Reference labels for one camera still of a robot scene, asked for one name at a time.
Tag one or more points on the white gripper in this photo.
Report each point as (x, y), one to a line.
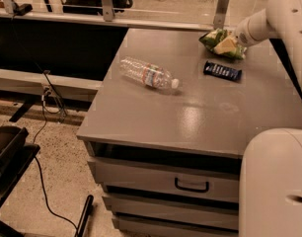
(242, 36)

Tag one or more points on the green jalapeno chip bag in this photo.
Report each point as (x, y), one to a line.
(213, 38)

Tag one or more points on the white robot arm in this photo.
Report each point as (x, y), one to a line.
(271, 172)

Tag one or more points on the clear plastic water bottle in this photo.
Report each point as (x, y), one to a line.
(148, 74)

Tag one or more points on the dark blue snack bar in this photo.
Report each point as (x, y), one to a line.
(221, 71)

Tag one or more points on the grey drawer cabinet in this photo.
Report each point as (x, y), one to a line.
(205, 124)

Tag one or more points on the middle grey drawer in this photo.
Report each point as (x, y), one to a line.
(181, 212)

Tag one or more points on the grey drawer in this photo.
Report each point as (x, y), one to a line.
(181, 212)
(165, 229)

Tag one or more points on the bottom grey drawer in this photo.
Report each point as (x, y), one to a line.
(165, 229)

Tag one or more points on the grey metal divider rail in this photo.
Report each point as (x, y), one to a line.
(197, 15)

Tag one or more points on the top drawer with black handle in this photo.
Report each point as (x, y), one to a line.
(165, 179)

